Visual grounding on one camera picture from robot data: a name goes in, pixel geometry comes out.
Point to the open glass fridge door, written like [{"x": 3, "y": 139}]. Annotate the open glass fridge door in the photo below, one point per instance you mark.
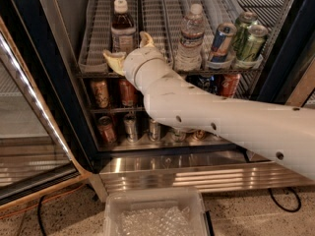
[{"x": 34, "y": 156}]

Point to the silver can bottom left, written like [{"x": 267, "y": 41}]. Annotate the silver can bottom left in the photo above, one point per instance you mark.
[{"x": 131, "y": 129}]

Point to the top wire shelf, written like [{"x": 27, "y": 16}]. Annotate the top wire shelf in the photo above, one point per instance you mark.
[{"x": 161, "y": 19}]

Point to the green can front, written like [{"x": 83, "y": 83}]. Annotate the green can front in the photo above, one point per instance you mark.
[{"x": 253, "y": 43}]

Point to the clear water bottle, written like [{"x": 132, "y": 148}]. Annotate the clear water bottle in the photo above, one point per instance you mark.
[{"x": 192, "y": 30}]

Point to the silver can bottom centre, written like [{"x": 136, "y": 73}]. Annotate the silver can bottom centre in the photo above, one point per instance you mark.
[{"x": 154, "y": 130}]

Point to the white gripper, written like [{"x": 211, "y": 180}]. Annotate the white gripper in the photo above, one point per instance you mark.
[{"x": 135, "y": 61}]

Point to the red can middle shelf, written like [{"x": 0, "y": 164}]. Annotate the red can middle shelf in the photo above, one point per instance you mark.
[{"x": 229, "y": 84}]

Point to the copper can bottom shelf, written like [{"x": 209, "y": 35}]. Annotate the copper can bottom shelf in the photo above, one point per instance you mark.
[{"x": 106, "y": 129}]

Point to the clear plastic bin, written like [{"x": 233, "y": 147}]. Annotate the clear plastic bin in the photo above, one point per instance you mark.
[{"x": 156, "y": 212}]

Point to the green can rear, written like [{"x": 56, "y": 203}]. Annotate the green can rear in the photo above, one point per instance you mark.
[{"x": 242, "y": 23}]

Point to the silver patterned can bottom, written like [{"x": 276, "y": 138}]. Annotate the silver patterned can bottom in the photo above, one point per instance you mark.
[{"x": 177, "y": 135}]

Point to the dark blue can middle shelf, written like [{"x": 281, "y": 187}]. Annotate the dark blue can middle shelf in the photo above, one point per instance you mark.
[{"x": 206, "y": 84}]

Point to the stainless steel fridge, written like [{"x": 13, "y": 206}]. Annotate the stainless steel fridge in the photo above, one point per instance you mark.
[{"x": 49, "y": 34}]

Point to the brown can bottom shelf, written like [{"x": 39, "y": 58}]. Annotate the brown can bottom shelf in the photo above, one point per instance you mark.
[{"x": 199, "y": 135}]

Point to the green can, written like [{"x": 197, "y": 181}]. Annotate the green can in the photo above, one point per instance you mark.
[
  {"x": 253, "y": 43},
  {"x": 242, "y": 23}
]

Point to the tan can middle shelf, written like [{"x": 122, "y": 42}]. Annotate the tan can middle shelf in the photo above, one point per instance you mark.
[{"x": 100, "y": 91}]

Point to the middle wire shelf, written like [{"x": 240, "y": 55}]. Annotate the middle wire shelf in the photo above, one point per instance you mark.
[{"x": 246, "y": 83}]

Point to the wire shelf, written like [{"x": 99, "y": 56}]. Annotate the wire shelf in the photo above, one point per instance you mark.
[
  {"x": 246, "y": 83},
  {"x": 161, "y": 19}
]

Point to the orange can middle shelf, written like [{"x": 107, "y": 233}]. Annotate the orange can middle shelf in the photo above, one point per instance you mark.
[{"x": 128, "y": 93}]

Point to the blue silver energy can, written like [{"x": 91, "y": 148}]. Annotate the blue silver energy can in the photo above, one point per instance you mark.
[{"x": 222, "y": 41}]

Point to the dark drink bottle white cap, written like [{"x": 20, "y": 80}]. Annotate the dark drink bottle white cap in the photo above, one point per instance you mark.
[{"x": 123, "y": 29}]

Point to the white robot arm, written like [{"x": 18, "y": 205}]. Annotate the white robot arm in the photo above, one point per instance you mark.
[{"x": 281, "y": 133}]

